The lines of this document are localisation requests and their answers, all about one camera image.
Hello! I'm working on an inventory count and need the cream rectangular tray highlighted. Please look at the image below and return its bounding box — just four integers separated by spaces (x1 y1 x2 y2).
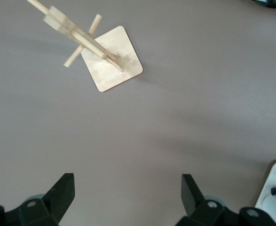
254 160 276 226

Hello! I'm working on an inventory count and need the white smiley cup black handle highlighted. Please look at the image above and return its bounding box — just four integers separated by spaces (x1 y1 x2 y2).
261 187 276 226

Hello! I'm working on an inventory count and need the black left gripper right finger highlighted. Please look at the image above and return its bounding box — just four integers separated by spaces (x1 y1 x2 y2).
176 174 226 226

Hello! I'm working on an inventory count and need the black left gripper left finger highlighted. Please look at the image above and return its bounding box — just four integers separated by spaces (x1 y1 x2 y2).
17 173 76 226

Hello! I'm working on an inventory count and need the wooden mug tree stand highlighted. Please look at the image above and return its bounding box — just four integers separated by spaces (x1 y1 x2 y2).
26 0 144 93

